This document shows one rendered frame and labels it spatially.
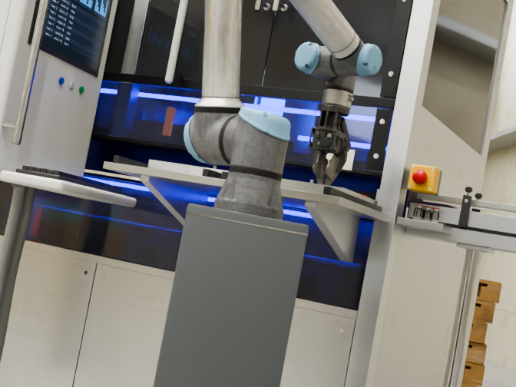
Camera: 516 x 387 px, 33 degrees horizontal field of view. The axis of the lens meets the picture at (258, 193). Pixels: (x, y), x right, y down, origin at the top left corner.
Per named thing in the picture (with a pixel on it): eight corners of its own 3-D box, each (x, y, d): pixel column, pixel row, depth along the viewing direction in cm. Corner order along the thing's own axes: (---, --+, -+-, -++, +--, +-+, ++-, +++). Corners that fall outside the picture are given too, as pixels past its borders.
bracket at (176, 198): (193, 233, 269) (200, 192, 270) (201, 234, 268) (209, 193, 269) (130, 222, 239) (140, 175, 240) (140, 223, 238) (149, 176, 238)
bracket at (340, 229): (342, 261, 247) (350, 216, 248) (352, 262, 246) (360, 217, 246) (296, 253, 217) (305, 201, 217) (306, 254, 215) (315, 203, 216)
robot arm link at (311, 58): (328, 38, 210) (355, 51, 218) (294, 40, 218) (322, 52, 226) (322, 70, 210) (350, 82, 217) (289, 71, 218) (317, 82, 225)
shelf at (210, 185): (190, 191, 281) (191, 186, 281) (397, 225, 250) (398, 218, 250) (102, 168, 238) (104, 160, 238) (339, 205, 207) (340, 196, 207)
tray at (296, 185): (300, 203, 264) (302, 191, 264) (382, 216, 252) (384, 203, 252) (251, 187, 233) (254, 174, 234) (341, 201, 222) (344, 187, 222)
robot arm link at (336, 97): (330, 94, 231) (358, 97, 227) (327, 111, 231) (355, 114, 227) (319, 87, 224) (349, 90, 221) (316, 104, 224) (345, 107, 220)
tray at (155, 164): (204, 187, 279) (206, 176, 279) (277, 199, 267) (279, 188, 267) (147, 171, 249) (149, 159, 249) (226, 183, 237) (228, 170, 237)
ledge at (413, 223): (410, 228, 254) (411, 221, 254) (454, 235, 248) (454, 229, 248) (395, 223, 242) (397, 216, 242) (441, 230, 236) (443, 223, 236)
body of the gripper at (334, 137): (306, 149, 222) (315, 103, 223) (319, 154, 230) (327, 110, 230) (334, 152, 219) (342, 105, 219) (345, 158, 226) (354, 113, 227)
